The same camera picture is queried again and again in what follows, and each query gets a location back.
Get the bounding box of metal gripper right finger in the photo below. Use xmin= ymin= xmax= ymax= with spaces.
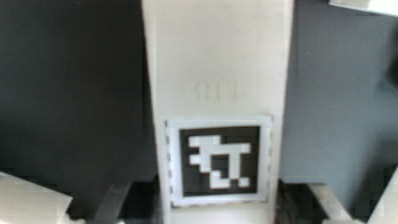
xmin=308 ymin=183 xmax=363 ymax=224

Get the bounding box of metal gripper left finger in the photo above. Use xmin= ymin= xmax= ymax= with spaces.
xmin=88 ymin=182 xmax=132 ymax=224

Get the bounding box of white desk top tray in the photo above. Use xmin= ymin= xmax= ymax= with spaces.
xmin=0 ymin=172 xmax=74 ymax=224

